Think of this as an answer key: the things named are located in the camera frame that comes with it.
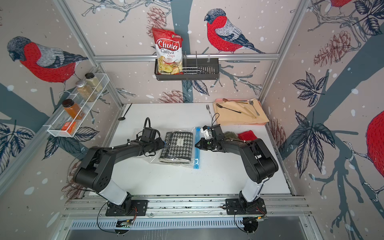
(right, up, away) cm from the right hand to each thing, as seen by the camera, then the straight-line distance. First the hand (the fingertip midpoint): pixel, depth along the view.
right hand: (195, 145), depth 92 cm
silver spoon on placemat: (+47, +29, +29) cm, 62 cm away
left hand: (-20, +2, +4) cm, 20 cm away
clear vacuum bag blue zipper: (0, -8, -5) cm, 9 cm away
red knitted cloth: (+35, +5, +6) cm, 36 cm away
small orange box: (-58, +14, -25) cm, 65 cm away
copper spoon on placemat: (+25, +32, +30) cm, 51 cm away
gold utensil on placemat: (+44, +19, +22) cm, 53 cm away
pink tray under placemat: (+19, +32, +30) cm, 48 cm away
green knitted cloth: (+23, +6, +7) cm, 25 cm away
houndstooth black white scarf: (-11, -2, +1) cm, 11 cm away
